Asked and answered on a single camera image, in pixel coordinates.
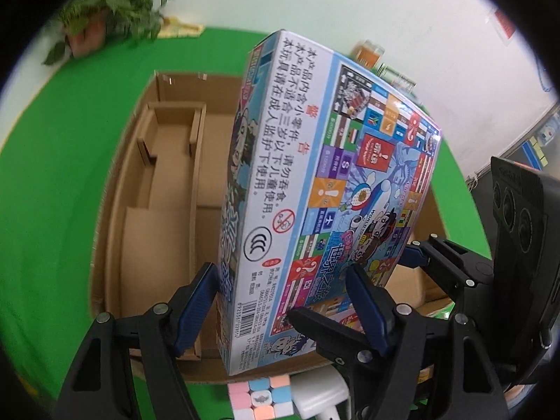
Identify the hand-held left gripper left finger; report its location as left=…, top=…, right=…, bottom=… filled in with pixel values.
left=57, top=262, right=219, bottom=420

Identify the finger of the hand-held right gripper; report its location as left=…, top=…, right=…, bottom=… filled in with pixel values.
left=286, top=307, right=381, bottom=379
left=401, top=234, right=497, bottom=305

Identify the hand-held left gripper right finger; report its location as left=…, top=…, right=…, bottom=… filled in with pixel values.
left=348, top=266, right=510, bottom=420

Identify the brown cardboard box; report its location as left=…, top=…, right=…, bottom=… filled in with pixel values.
left=90, top=70, right=456, bottom=386

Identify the colourful board game box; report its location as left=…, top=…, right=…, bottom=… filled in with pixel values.
left=216, top=30, right=442, bottom=377

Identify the white power adapter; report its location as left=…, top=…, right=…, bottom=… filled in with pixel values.
left=291, top=367, right=351, bottom=420

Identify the pastel puzzle cube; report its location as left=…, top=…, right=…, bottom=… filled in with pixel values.
left=227, top=374, right=298, bottom=420

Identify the grey board with stickers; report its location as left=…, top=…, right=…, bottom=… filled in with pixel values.
left=503, top=105, right=560, bottom=171

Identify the green table cloth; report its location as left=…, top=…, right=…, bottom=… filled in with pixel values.
left=0, top=26, right=495, bottom=420

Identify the clear plastic box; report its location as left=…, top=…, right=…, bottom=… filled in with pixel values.
left=376, top=63, right=416, bottom=92

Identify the small orange box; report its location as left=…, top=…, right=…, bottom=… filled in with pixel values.
left=353, top=40, right=386, bottom=71

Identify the green potted plant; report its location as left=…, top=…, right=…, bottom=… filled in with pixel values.
left=41, top=0, right=173, bottom=66

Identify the red wall sign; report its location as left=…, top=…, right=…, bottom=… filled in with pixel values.
left=494, top=9, right=518, bottom=44

